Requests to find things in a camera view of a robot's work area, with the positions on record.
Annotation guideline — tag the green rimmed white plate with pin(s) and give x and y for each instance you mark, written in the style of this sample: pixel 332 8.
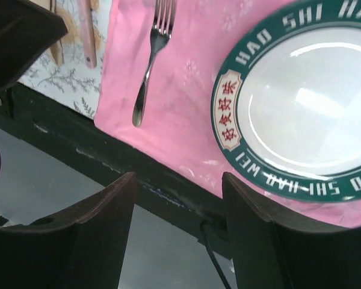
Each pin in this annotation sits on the green rimmed white plate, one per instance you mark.
pixel 286 104

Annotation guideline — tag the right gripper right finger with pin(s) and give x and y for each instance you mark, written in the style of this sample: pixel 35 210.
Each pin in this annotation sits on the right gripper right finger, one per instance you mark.
pixel 275 247

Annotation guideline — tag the silver fork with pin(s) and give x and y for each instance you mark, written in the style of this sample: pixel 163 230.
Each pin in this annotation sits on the silver fork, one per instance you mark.
pixel 160 35

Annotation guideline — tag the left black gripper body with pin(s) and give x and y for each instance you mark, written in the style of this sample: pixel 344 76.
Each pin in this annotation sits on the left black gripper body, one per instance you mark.
pixel 26 31

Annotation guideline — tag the pink handled spoon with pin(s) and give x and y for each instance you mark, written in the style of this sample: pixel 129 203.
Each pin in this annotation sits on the pink handled spoon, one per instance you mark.
pixel 87 33

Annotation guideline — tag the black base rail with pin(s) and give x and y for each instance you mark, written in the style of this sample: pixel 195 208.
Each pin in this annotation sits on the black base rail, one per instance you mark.
pixel 73 139

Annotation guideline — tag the floral tablecloth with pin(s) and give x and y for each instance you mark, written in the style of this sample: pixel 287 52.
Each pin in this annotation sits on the floral tablecloth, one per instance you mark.
pixel 73 84

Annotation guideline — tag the pink placemat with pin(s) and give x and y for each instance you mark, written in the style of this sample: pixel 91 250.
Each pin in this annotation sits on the pink placemat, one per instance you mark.
pixel 177 129

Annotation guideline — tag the beige cloth napkin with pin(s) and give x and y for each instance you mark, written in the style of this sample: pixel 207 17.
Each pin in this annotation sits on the beige cloth napkin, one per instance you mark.
pixel 57 53

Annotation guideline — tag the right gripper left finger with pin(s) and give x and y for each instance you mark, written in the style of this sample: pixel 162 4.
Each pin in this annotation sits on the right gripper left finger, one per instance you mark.
pixel 81 246

